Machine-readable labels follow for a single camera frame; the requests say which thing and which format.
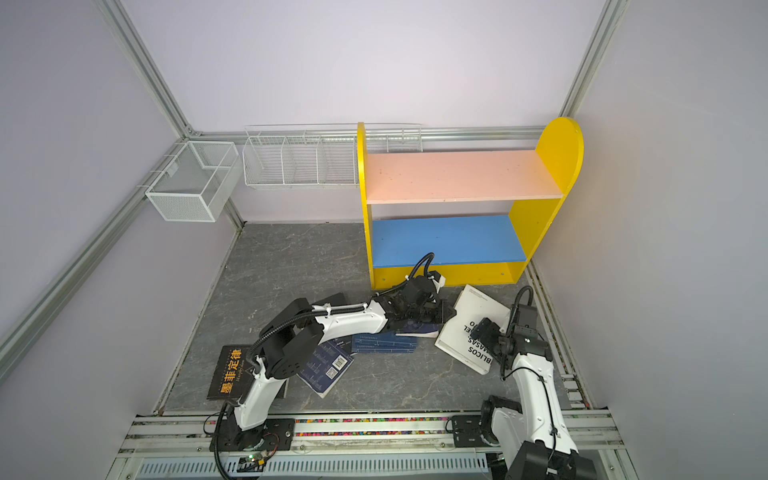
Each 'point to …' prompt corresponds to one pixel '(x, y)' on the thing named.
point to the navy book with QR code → (326, 368)
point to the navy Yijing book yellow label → (420, 329)
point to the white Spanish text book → (456, 335)
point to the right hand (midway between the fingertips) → (487, 340)
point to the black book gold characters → (232, 374)
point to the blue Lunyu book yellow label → (383, 343)
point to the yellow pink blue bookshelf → (480, 214)
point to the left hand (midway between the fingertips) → (460, 319)
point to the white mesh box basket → (193, 185)
